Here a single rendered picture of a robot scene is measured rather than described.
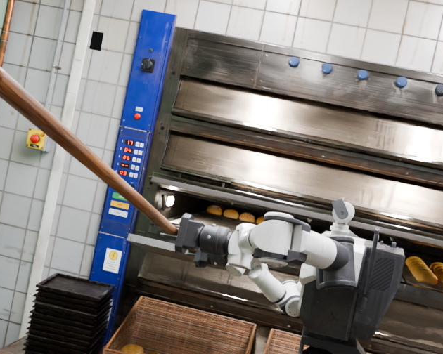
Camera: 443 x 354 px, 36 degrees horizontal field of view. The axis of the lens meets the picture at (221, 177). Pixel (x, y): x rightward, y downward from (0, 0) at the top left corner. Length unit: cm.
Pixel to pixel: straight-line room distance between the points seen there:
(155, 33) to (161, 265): 107
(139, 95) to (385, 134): 113
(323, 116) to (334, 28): 39
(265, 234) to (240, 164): 137
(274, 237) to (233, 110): 143
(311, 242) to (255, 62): 150
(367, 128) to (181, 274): 107
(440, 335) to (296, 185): 90
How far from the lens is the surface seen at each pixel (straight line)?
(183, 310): 318
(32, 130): 332
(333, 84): 311
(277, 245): 175
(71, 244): 334
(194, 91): 317
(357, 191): 307
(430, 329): 318
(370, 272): 209
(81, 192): 330
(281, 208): 294
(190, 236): 206
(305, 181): 307
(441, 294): 315
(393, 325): 315
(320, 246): 184
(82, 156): 122
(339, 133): 307
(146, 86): 319
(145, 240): 265
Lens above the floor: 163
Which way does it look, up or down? 3 degrees down
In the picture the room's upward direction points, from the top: 12 degrees clockwise
